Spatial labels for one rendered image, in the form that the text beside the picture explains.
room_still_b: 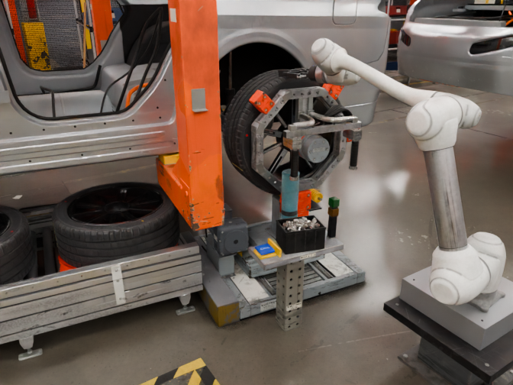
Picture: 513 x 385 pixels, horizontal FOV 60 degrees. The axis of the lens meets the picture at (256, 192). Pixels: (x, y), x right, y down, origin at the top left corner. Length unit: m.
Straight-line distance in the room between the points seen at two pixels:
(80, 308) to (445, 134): 1.74
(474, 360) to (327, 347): 0.68
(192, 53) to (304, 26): 0.99
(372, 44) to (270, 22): 0.73
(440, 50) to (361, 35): 1.84
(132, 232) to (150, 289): 0.30
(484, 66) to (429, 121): 2.87
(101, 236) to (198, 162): 0.62
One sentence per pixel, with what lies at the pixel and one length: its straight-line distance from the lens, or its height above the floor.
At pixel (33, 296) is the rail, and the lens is 2.25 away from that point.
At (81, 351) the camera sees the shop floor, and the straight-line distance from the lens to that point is 2.39.
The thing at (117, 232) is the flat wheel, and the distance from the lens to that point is 2.27.
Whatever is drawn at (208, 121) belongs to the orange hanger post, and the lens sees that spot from 1.97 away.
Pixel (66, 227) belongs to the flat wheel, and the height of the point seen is 0.50.
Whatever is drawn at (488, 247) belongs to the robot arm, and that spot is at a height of 0.66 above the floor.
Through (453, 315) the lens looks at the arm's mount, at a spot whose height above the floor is 0.38.
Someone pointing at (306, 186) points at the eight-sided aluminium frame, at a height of 0.60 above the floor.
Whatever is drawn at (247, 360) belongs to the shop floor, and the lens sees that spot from 2.20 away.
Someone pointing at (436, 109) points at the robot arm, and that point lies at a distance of 1.64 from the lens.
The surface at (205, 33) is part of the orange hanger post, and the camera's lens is 1.92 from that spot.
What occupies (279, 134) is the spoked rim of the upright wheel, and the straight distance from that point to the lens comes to 2.36.
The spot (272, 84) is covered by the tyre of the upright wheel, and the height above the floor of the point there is 1.14.
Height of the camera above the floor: 1.52
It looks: 23 degrees down
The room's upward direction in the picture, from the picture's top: straight up
